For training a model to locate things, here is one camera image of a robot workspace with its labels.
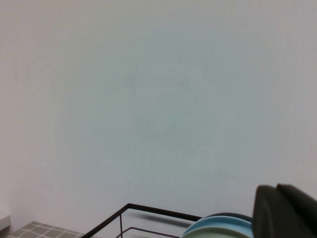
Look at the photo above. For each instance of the dark teal plate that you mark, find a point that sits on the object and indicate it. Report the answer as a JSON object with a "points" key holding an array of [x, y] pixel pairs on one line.
{"points": [[235, 214]]}

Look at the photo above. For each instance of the light green plate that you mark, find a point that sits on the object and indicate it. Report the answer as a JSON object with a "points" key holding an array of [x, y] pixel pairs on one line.
{"points": [[223, 234]]}

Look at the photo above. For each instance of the grey checked tablecloth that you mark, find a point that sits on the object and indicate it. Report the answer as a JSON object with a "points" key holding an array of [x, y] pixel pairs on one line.
{"points": [[42, 231]]}

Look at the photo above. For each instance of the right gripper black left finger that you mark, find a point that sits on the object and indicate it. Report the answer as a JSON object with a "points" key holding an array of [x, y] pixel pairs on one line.
{"points": [[270, 220]]}

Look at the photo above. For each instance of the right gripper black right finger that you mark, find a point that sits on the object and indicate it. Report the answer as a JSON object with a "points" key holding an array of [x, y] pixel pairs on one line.
{"points": [[302, 203]]}

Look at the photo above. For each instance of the light blue plate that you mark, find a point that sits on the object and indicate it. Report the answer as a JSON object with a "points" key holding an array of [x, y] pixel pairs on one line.
{"points": [[218, 221]]}

